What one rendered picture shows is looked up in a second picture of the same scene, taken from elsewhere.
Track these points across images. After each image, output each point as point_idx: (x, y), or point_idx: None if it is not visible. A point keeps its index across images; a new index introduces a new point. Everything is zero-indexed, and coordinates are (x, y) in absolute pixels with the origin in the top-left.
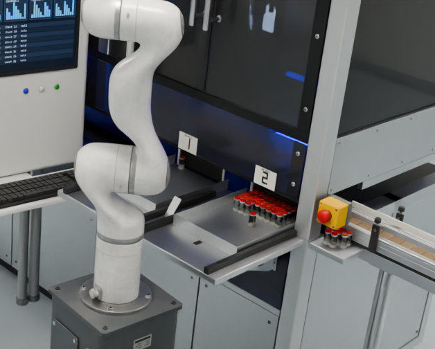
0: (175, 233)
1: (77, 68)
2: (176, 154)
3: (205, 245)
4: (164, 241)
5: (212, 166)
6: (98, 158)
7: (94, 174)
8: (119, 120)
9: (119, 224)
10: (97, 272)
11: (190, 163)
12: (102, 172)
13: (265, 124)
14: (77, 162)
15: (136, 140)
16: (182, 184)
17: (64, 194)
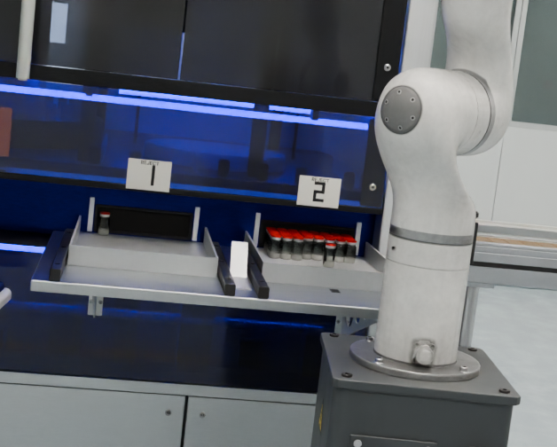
0: (290, 288)
1: None
2: (83, 215)
3: (348, 291)
4: (305, 297)
5: (167, 215)
6: (454, 85)
7: (458, 113)
8: (495, 7)
9: (472, 205)
10: (424, 313)
11: (115, 222)
12: (466, 107)
13: (315, 106)
14: (425, 98)
15: (506, 43)
16: (152, 247)
17: (52, 284)
